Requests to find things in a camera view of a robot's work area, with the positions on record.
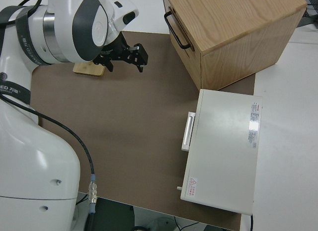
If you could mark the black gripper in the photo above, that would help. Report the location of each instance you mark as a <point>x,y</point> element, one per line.
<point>115,51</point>

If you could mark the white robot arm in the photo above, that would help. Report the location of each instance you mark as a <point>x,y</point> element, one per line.
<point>37,154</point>

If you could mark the wooden mug tree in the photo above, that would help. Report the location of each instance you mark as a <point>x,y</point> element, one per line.
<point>84,68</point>

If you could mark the brown table mat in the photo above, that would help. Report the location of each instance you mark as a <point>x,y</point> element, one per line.
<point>124,129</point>

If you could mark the wooden drawer cabinet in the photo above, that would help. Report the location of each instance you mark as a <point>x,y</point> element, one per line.
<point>236,29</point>

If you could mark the white toaster oven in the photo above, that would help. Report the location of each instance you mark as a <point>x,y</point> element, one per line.
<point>223,146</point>

